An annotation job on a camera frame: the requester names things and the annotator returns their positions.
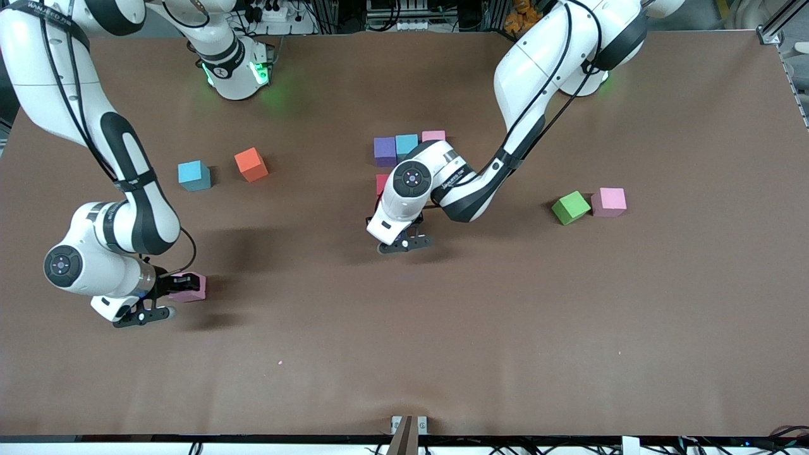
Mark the pink foam cube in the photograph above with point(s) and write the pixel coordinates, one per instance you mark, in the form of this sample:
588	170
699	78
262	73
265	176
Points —
433	135
193	294
608	201

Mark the red foam cube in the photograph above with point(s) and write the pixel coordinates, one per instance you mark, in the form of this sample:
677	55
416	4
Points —
382	184

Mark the cyan foam cube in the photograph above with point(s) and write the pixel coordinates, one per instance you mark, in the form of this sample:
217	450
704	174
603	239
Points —
406	144
193	174

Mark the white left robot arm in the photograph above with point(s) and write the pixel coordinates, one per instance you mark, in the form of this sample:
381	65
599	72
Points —
543	63

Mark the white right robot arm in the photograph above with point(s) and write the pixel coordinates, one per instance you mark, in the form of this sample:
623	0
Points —
38	63

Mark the orange foam cube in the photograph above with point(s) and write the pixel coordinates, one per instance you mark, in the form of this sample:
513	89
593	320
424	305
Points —
250	163

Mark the green foam cube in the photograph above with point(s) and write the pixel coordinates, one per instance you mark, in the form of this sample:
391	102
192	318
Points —
571	208

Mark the pile of orange objects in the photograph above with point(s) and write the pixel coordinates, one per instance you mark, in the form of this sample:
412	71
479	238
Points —
515	19

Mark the white power strip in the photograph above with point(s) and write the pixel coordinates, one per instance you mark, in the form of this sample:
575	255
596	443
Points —
275	12

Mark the metal table edge bracket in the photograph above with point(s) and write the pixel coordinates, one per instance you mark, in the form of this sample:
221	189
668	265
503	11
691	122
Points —
409	430

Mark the aluminium frame post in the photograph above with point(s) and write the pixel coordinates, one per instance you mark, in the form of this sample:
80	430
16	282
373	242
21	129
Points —
772	28

